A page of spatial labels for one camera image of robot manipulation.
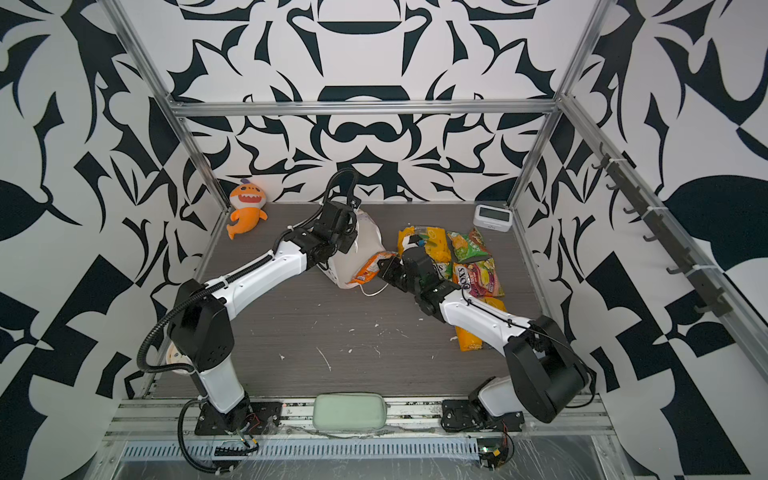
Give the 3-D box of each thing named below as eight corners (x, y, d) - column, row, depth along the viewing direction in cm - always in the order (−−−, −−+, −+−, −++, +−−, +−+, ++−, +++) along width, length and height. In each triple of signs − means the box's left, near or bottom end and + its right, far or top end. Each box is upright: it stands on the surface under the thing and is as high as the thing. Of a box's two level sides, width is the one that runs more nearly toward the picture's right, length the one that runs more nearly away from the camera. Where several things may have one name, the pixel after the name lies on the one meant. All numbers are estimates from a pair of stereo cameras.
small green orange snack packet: (455, 261, 105) (457, 256, 102) (446, 236, 112) (447, 231, 109) (487, 257, 106) (489, 252, 104) (475, 232, 113) (477, 227, 111)
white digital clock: (472, 226, 115) (474, 219, 112) (473, 209, 121) (476, 203, 118) (509, 233, 113) (512, 227, 110) (509, 216, 119) (512, 209, 116)
